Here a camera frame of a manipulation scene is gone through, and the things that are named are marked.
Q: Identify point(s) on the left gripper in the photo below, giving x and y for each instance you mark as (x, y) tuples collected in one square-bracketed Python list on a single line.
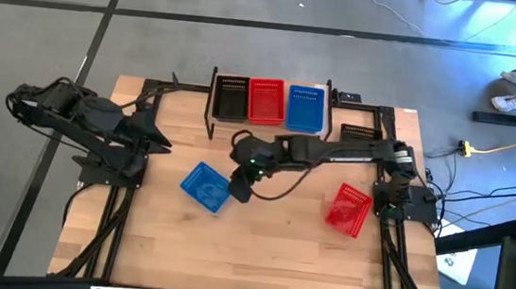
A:
[(137, 137)]

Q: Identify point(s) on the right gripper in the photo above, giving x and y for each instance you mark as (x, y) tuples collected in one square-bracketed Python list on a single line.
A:
[(252, 156)]

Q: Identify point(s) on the blue plastic slotted basket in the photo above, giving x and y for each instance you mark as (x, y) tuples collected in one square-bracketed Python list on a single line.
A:
[(204, 187), (305, 111)]

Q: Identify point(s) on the black plastic slotted basket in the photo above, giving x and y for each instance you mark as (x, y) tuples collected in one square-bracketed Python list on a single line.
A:
[(358, 134), (231, 104)]

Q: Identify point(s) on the red plastic slotted basket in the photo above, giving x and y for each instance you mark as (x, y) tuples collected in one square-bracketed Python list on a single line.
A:
[(349, 210), (266, 105)]

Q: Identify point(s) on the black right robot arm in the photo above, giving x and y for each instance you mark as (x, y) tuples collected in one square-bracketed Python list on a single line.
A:
[(347, 150)]

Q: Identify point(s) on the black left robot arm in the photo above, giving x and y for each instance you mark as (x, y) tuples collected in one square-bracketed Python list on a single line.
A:
[(90, 114)]

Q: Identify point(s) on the wooden shelf with black legs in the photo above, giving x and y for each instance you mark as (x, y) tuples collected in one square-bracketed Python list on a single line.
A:
[(227, 123)]

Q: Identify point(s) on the small black device box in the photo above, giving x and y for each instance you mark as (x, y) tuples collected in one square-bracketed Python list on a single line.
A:
[(350, 97)]

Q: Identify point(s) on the white power strip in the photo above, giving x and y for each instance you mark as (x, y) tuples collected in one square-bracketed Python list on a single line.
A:
[(464, 148)]

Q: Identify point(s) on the white paper sheet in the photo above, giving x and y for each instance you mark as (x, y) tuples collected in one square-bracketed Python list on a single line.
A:
[(457, 265)]

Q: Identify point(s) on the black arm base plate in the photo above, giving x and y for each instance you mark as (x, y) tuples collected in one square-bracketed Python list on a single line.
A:
[(423, 208), (98, 177)]

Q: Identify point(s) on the black aluminium table frame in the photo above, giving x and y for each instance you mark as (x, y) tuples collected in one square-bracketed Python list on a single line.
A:
[(370, 108)]

